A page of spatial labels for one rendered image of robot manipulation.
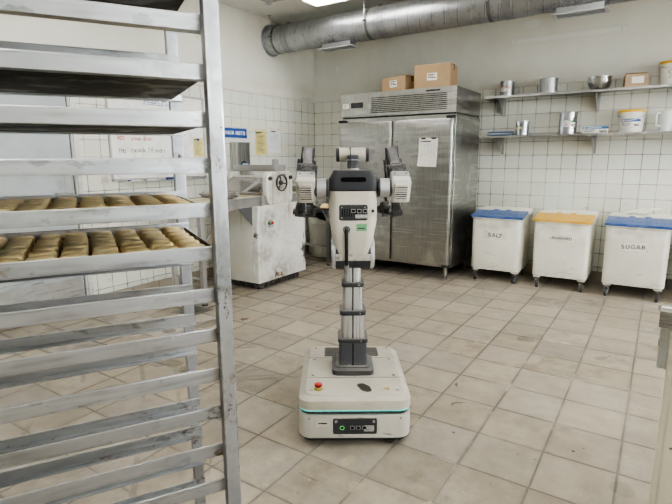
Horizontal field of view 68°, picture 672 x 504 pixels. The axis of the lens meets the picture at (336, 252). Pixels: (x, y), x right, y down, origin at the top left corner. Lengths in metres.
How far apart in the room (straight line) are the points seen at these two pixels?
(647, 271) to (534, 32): 2.76
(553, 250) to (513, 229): 0.44
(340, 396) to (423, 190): 3.47
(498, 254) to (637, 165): 1.63
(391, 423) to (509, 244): 3.43
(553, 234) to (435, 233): 1.17
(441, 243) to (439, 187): 0.60
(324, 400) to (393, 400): 0.32
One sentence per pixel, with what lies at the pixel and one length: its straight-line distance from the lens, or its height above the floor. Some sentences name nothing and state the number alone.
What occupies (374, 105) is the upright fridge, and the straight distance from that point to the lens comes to 5.85.
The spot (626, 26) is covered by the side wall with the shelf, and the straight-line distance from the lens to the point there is 6.10.
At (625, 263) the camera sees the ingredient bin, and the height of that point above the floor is 0.34.
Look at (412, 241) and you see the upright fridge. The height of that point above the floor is 0.41.
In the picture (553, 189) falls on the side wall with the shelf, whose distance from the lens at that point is 6.04.
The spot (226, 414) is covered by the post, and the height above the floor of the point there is 0.79.
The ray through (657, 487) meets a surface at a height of 0.34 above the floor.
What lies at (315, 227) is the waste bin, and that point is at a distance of 6.69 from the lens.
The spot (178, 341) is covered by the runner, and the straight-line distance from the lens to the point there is 1.10.
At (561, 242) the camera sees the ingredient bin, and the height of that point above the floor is 0.49.
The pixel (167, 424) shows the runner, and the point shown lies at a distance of 1.17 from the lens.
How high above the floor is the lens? 1.34
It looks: 11 degrees down
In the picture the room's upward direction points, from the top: straight up
